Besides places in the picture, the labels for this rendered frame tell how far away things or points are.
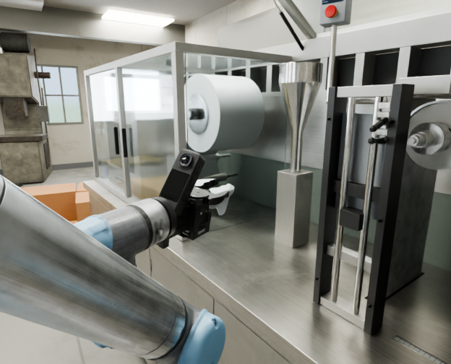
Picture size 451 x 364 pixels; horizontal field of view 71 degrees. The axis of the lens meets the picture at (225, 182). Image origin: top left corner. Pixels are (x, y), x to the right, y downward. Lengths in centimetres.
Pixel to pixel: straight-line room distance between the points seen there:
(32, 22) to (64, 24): 50
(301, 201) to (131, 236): 79
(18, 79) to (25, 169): 152
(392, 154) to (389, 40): 61
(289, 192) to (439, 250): 50
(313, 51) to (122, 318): 126
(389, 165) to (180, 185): 41
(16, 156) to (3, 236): 641
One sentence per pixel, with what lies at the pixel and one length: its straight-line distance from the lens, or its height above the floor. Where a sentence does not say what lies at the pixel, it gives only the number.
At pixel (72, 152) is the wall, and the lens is 784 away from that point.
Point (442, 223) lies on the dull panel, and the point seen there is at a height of 105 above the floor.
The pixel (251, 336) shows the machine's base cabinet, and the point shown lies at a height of 80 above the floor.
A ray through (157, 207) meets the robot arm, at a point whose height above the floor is 125.
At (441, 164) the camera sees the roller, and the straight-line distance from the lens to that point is 82.
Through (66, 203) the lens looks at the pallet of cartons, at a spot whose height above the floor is 36.
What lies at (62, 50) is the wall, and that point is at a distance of 785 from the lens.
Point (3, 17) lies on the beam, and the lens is 686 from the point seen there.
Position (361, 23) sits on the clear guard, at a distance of 132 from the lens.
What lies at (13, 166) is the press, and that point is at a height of 34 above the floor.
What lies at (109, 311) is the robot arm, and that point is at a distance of 30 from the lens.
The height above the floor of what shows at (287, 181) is 114.
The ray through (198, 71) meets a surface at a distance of 118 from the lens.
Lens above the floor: 140
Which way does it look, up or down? 14 degrees down
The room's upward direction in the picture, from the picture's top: straight up
